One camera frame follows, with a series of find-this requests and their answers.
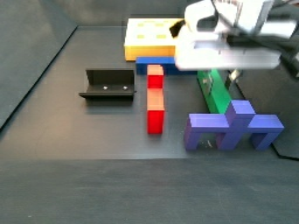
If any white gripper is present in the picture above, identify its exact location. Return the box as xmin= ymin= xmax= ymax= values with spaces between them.
xmin=173 ymin=18 xmax=282 ymax=95

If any green long block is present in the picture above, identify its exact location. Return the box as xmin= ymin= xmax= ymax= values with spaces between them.
xmin=197 ymin=69 xmax=230 ymax=114

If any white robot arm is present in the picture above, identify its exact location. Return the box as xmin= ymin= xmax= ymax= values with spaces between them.
xmin=169 ymin=0 xmax=299 ymax=80

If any yellow slotted board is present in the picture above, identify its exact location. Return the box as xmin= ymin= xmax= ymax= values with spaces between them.
xmin=124 ymin=18 xmax=180 ymax=61

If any blue long block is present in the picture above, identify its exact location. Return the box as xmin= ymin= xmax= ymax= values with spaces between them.
xmin=134 ymin=56 xmax=198 ymax=76

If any purple cross-shaped block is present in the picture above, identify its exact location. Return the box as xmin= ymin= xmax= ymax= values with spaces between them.
xmin=182 ymin=100 xmax=284 ymax=151

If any red stepped block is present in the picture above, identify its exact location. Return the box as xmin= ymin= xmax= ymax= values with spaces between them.
xmin=146 ymin=65 xmax=164 ymax=134

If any black angle bracket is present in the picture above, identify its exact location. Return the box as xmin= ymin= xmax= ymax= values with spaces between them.
xmin=78 ymin=69 xmax=136 ymax=100

